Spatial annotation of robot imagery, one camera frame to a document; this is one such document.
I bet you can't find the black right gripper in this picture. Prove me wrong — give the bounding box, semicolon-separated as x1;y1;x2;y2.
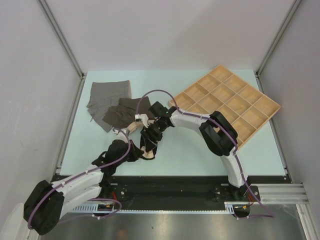
141;119;167;152

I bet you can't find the black underwear beige waistband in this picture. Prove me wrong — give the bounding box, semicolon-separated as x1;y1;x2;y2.
140;127;163;160

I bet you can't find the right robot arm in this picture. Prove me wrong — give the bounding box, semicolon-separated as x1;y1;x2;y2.
134;101;249;201

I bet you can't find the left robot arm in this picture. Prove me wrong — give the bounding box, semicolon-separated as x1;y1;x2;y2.
23;139;144;235

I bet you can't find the brown underwear beige waistband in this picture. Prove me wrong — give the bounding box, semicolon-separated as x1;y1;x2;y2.
102;96;155;129

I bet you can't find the grey striped underwear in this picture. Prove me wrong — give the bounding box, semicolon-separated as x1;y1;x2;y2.
86;80;131;133

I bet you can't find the wooden compartment tray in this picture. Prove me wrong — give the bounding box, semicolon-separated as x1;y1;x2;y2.
168;65;281;148

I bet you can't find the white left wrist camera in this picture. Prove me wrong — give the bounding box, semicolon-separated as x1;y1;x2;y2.
113;128;130;143

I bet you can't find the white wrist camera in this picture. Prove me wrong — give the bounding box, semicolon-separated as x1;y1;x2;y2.
134;114;149;127
113;128;130;143

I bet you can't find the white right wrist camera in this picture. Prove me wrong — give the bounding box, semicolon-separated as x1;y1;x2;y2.
134;114;149;127

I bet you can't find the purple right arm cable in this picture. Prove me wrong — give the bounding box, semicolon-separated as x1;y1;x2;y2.
136;89;276;220

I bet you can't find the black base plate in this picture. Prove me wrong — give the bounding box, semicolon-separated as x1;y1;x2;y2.
49;174;262;211

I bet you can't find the grey slotted cable duct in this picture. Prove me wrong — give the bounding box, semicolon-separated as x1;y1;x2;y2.
72;201;236;215

